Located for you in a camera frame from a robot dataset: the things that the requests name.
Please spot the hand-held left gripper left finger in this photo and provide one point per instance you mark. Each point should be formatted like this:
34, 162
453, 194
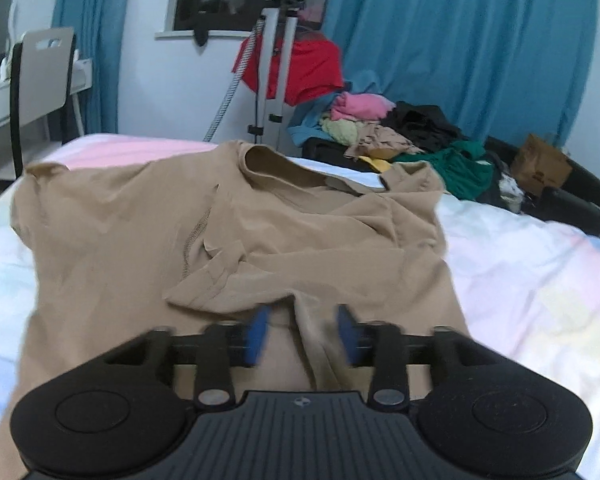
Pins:
257, 335

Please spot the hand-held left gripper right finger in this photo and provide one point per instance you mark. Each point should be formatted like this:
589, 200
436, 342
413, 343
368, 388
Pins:
347, 336

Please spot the tan printed t-shirt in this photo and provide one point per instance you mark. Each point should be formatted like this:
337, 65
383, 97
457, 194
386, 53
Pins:
130, 240

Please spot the yellow garment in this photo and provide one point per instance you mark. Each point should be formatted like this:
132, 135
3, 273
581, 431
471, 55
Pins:
375, 164

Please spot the pastel bed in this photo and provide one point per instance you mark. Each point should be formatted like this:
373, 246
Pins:
520, 285

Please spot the light brown garment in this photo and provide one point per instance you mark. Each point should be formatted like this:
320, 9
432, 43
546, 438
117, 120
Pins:
380, 141

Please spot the green garment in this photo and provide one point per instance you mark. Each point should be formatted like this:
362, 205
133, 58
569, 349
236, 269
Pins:
460, 170

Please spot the yellow-green garment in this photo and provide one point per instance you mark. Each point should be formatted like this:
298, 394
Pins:
340, 131

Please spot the blue garment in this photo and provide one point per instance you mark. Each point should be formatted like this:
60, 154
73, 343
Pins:
305, 130

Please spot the white patterned cloth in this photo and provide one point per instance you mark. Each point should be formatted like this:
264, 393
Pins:
511, 190

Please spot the black garment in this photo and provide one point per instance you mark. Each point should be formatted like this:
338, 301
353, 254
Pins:
425, 122

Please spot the pink garment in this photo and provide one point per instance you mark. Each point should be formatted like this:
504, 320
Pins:
360, 105

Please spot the brown paper bag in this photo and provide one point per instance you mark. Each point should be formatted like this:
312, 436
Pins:
540, 165

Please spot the black sofa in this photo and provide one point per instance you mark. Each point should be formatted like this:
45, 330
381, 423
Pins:
570, 205

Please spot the red garment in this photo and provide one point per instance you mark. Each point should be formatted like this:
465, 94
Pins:
315, 70

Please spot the garment steamer stand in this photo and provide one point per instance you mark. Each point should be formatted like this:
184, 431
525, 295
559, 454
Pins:
267, 60

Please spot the black item on windowsill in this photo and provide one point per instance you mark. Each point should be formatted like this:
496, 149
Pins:
200, 36

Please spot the wide blue curtain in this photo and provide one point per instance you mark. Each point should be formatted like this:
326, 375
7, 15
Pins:
455, 35

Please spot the grey chair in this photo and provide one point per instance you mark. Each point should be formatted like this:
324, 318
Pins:
40, 75

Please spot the narrow blue curtain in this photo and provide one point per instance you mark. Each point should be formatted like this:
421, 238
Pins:
90, 35

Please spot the white desk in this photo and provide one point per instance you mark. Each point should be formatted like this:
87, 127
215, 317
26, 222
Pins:
0, 105

